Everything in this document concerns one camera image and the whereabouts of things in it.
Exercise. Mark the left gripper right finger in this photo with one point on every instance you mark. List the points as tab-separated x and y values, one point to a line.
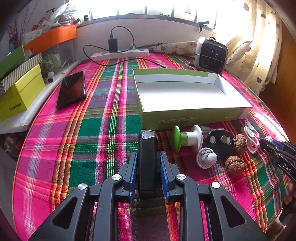
210	205

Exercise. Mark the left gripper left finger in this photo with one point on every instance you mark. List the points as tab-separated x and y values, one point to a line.
90	212

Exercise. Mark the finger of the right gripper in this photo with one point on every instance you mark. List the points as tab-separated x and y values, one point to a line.
286	146
284	160

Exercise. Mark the pink clip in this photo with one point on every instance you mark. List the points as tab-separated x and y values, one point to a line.
251	146
251	132

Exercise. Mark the brown walnut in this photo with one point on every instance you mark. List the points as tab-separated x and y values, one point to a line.
234	165
240	144

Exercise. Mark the white round hook knob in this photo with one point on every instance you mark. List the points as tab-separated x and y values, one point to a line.
206	158

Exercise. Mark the black rectangular light device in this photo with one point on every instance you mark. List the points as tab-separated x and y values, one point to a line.
147	157

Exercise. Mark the small white round jar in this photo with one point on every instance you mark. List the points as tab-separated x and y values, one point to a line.
268	138

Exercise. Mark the person right hand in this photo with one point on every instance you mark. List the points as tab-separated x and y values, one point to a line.
289	194

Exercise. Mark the black round three-button device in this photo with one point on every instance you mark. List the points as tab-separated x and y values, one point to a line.
221	142

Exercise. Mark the plaid bed cover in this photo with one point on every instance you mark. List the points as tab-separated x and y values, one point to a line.
88	142

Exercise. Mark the cream heart curtain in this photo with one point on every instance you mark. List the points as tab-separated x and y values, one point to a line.
254	48

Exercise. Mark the white shelf board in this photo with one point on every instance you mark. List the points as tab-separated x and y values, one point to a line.
21	122

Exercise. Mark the grey black space heater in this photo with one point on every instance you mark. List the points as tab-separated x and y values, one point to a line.
210	55

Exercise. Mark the green white shallow box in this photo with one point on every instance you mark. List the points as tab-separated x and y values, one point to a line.
169	97

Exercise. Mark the black smartphone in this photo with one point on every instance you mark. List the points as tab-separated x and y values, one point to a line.
72	90

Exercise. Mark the yellow cardboard box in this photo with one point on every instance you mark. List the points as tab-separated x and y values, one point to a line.
22	93

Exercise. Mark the floral pillow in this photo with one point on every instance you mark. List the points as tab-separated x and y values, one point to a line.
179	48

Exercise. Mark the striped white box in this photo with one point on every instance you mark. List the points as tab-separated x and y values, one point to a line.
21	70

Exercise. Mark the white power strip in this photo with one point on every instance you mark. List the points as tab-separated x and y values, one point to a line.
130	53

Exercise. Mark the orange tray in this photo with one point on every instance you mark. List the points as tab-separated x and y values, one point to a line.
51	38

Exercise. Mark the black charger with cable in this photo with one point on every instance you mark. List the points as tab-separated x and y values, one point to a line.
112	46

